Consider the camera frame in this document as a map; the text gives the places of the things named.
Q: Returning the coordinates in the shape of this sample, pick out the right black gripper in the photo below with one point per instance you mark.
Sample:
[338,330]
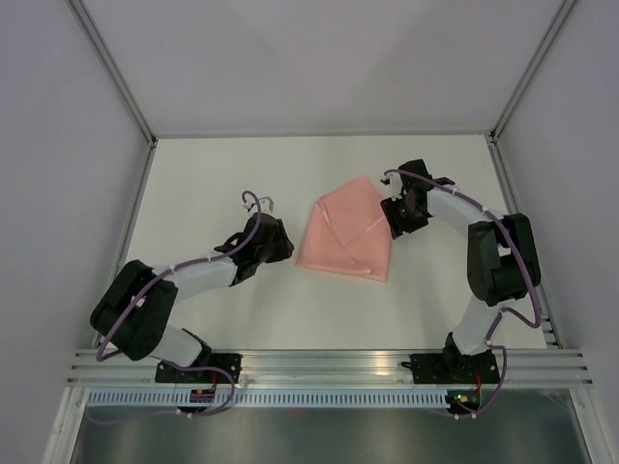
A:
[396,223]

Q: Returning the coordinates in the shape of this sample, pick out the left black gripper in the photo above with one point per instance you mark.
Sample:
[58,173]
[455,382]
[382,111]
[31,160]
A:
[284,246]

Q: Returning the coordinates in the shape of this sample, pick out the pink satin napkin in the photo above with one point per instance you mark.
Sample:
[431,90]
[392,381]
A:
[348,234]

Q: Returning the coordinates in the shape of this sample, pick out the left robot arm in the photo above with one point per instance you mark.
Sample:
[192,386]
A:
[134,311]

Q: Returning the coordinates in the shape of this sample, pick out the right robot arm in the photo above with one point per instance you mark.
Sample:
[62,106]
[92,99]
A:
[502,264]

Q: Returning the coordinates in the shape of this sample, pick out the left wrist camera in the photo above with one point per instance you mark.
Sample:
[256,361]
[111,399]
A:
[265,203]

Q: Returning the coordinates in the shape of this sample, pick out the back aluminium frame bar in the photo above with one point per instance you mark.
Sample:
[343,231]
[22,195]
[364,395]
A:
[313,133]

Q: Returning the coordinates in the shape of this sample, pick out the left side frame rail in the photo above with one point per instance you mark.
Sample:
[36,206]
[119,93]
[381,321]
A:
[129,222]

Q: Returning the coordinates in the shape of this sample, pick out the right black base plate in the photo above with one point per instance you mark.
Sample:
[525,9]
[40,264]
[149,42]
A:
[436,369]

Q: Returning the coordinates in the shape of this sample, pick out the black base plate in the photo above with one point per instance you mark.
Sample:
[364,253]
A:
[214,368]
[436,369]

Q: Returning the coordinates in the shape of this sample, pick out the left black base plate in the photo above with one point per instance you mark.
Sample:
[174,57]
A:
[214,368]

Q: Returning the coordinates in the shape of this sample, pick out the white slotted cable duct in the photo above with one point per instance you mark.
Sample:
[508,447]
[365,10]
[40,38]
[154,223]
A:
[296,398]

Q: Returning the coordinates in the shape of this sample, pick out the front aluminium rail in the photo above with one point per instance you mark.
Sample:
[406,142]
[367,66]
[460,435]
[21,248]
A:
[279,369]

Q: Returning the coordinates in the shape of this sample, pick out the right aluminium frame post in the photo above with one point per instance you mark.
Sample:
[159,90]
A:
[551,34]

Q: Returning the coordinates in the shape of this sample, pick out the aluminium frame post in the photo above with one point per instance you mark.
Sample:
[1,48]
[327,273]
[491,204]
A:
[95,38]
[551,34]

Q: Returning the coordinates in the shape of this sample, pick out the left aluminium frame post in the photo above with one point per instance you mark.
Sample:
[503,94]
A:
[95,38]

